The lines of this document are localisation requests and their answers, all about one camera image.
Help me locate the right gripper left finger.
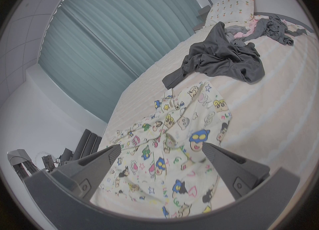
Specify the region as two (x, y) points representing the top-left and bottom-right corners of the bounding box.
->
(51, 144), (122, 198)

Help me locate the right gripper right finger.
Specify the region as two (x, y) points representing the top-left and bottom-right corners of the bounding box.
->
(202, 142), (270, 198)

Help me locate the white printed pyjama top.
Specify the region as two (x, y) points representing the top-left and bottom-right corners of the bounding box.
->
(100, 81), (233, 219)

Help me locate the bed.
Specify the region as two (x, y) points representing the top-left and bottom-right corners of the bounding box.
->
(90, 0), (318, 221)

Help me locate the black padded chair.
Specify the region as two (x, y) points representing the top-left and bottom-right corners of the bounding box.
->
(73, 129), (103, 161)

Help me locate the blue-green curtain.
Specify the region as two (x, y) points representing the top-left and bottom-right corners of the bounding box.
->
(62, 0), (203, 77)
(37, 7), (139, 125)

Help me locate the black garment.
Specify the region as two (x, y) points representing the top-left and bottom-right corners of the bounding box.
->
(162, 22), (265, 88)

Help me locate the dark grey garment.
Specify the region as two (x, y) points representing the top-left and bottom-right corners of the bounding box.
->
(240, 14), (308, 46)

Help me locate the pink garment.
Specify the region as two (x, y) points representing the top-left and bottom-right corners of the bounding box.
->
(233, 18), (260, 39)

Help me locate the grey bedside table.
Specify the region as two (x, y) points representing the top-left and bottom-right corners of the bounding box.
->
(193, 6), (211, 31)

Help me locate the white printed pillow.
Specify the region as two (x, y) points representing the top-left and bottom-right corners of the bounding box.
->
(205, 0), (255, 27)

